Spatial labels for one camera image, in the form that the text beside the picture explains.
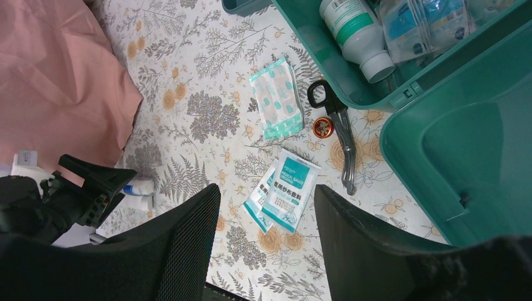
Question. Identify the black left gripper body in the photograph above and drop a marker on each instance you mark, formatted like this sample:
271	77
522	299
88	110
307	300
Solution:
41	211

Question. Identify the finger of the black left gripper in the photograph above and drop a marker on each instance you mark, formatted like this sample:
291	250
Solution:
103	179
99	210

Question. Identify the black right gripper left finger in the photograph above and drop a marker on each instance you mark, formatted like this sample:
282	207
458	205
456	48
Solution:
166	258

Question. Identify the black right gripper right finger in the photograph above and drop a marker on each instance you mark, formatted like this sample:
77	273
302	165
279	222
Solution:
367	258

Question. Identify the white medicine bottle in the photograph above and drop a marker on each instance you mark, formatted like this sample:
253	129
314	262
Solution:
359	36

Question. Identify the blue packet clear bag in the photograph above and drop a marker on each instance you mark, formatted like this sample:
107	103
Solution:
414	29

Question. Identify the teal medicine kit box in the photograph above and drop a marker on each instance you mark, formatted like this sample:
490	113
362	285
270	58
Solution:
459	132

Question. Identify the pink hanging cloth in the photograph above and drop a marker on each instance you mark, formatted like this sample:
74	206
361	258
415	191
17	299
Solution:
63	91

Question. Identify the teal medical gauze packet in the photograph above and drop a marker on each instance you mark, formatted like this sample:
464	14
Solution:
294	180

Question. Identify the small red balm tin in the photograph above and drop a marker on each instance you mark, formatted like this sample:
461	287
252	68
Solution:
323	127

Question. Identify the floral table cloth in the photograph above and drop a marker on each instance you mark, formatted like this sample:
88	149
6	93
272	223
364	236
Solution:
199	124

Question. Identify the teal band-aid pack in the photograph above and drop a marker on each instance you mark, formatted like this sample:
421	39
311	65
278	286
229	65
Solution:
275	90

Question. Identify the dark teal divided tray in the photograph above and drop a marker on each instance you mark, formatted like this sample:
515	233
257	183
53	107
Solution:
244	7

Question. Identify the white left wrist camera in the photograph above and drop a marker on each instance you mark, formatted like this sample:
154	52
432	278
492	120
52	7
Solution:
25	163

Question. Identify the black handled scissors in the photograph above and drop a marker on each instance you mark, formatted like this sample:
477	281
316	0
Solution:
338	113

